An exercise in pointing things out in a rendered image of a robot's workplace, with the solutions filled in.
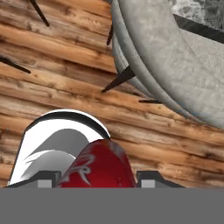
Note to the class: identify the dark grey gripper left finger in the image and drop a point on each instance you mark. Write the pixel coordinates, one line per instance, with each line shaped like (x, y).
(46, 177)

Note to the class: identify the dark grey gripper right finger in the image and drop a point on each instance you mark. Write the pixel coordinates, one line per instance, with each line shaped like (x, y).
(149, 177)

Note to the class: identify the red soda can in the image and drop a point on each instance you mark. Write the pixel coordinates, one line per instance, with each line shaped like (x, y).
(102, 163)

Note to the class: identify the white and black round container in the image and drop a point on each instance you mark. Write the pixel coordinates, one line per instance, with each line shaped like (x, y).
(58, 137)

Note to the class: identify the large grey plate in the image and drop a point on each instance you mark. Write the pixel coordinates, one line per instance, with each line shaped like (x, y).
(166, 64)

